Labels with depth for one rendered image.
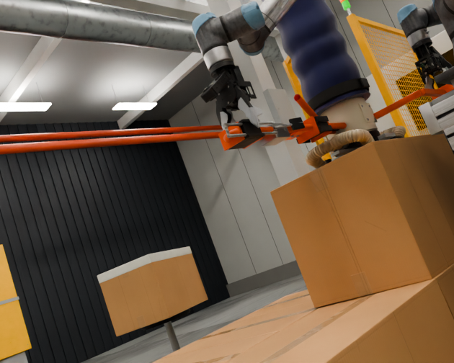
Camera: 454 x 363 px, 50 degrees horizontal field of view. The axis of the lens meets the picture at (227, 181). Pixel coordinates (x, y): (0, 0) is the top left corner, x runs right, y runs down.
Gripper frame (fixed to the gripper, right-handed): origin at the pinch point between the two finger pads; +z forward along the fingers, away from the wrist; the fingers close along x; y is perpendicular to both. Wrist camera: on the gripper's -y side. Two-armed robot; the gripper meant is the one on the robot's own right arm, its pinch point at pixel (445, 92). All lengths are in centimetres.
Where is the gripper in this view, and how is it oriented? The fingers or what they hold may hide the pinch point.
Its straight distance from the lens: 196.9
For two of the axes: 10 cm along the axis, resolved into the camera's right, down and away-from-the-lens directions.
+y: -6.7, 1.0, -7.3
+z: 3.3, 9.3, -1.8
